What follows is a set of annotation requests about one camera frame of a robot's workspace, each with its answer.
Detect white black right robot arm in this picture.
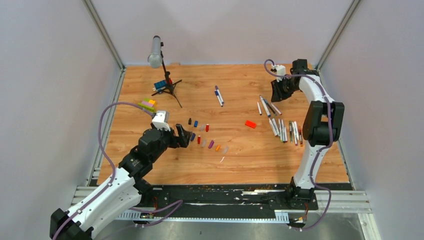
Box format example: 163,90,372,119
265,59,345,209

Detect light green cap marker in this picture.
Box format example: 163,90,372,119
278,119,284,143

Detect silver microphone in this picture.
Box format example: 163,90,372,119
147,35,163,69

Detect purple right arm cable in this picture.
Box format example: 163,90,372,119
263,58,333,232

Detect dark green grey marker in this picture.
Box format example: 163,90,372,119
289,121,294,143

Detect slotted grey cable duct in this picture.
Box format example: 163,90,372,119
119,208,290,224

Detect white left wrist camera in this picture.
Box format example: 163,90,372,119
151,110,171,132

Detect red cap marker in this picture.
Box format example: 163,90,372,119
270,102,282,116

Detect brown cap marker pen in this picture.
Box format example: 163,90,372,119
268,118,278,137

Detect dark blue pen cap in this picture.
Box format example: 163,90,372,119
190,133,196,142

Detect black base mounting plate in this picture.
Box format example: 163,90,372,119
136,183,319,219

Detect orange red eraser block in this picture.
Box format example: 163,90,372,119
245,120,257,129

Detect green pink yellow block stack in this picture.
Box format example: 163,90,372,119
137,98,157,113

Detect purple cap marker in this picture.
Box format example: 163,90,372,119
214,85,224,106
291,121,298,146

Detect black cap marker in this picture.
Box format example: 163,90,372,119
256,101,263,116

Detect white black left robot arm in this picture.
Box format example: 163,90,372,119
49,124,193,240

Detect purple pen cap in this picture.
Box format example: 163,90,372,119
208,140,215,149

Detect blue red toy truck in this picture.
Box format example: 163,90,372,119
153,78,173,94

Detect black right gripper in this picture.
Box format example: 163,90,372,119
271,76,300,103

